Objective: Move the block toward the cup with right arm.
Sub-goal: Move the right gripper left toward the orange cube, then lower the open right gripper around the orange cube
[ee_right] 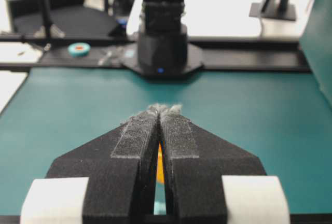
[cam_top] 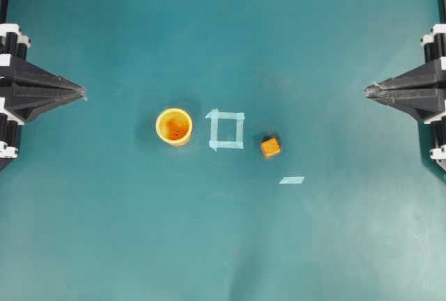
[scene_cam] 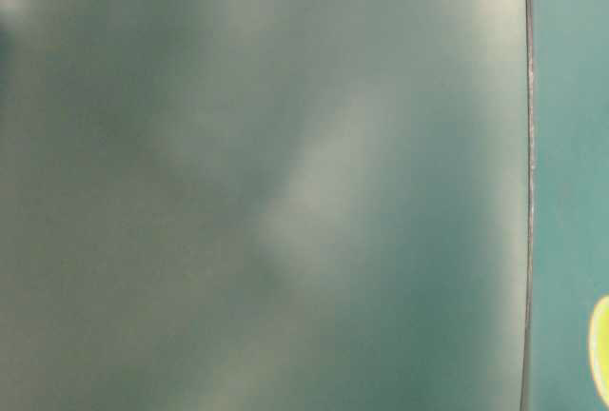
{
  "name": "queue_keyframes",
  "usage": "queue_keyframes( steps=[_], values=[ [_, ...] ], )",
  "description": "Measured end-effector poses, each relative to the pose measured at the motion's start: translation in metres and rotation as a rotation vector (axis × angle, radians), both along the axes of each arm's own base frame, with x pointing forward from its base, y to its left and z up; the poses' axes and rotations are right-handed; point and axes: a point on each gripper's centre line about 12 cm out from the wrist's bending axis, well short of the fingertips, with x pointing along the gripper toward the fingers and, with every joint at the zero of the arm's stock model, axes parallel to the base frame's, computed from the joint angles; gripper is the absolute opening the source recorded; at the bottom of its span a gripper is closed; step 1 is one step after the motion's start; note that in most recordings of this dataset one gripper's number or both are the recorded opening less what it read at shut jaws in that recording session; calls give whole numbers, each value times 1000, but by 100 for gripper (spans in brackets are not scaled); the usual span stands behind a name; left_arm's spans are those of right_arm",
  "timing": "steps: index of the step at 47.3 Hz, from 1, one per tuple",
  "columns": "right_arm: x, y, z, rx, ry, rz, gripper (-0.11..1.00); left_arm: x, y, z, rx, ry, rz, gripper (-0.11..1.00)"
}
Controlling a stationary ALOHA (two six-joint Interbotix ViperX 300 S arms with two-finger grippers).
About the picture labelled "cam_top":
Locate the teal table mat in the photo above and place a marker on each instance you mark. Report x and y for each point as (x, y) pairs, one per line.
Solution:
(98, 207)

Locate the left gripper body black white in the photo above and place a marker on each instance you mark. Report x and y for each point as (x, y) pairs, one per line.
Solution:
(13, 43)

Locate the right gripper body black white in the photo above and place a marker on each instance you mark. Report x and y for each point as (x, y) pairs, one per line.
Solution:
(434, 50)

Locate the orange block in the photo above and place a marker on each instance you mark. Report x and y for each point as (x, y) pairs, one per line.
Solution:
(270, 146)

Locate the light blue tape square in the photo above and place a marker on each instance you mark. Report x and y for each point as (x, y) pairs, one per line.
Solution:
(226, 129)

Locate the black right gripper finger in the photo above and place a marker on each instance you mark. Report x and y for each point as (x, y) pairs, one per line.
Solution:
(422, 104)
(428, 75)

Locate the light blue tape strip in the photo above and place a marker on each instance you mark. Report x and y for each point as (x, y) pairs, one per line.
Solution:
(292, 180)

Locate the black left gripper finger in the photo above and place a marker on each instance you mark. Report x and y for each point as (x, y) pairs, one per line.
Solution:
(27, 103)
(21, 71)

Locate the yellow orange plastic cup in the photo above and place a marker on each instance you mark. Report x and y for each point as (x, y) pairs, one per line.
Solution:
(174, 126)

